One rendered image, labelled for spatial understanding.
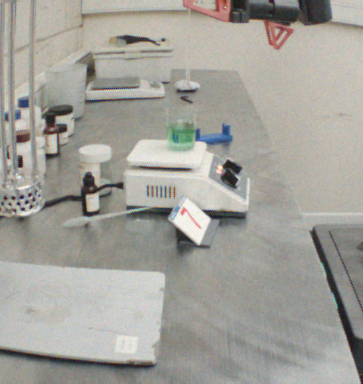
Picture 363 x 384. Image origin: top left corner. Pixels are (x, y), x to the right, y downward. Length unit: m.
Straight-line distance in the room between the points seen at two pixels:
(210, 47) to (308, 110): 0.52
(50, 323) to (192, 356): 0.17
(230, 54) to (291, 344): 1.89
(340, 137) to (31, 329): 2.10
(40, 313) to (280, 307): 0.29
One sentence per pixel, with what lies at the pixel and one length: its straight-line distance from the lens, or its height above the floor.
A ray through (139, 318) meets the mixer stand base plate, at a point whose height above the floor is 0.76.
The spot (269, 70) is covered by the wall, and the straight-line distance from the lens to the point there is 2.42.
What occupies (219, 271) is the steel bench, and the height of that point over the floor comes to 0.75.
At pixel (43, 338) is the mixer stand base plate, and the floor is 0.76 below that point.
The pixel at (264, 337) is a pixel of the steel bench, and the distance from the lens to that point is 0.63.
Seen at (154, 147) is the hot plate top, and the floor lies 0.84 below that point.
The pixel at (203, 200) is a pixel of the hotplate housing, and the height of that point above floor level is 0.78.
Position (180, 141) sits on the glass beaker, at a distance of 0.93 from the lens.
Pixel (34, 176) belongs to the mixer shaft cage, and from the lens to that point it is 0.60.
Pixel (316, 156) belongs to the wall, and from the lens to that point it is 2.55.
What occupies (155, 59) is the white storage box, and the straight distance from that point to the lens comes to 2.02.
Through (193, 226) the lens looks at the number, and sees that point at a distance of 0.84.
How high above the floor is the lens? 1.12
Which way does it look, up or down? 22 degrees down
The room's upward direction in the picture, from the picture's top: straight up
